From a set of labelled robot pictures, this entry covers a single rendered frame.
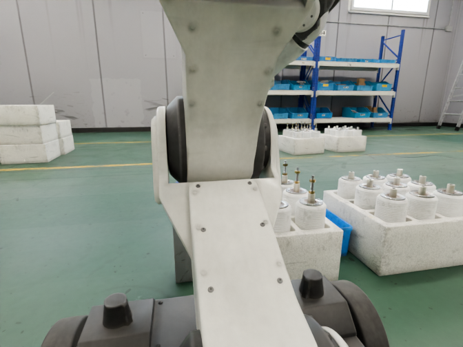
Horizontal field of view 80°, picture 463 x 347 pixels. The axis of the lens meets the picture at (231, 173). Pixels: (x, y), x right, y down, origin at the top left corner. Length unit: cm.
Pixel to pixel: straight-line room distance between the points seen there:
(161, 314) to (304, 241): 49
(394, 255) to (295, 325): 82
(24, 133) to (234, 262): 303
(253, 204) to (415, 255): 84
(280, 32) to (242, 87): 7
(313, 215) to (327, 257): 14
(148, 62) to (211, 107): 559
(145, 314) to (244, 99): 39
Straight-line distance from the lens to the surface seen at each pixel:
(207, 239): 34
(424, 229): 113
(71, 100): 617
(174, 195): 40
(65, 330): 59
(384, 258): 108
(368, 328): 62
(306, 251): 91
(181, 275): 96
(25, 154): 328
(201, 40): 32
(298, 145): 315
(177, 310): 58
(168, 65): 593
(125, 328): 54
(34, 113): 319
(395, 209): 107
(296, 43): 69
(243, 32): 32
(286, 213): 87
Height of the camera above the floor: 56
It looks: 14 degrees down
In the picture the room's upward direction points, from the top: straight up
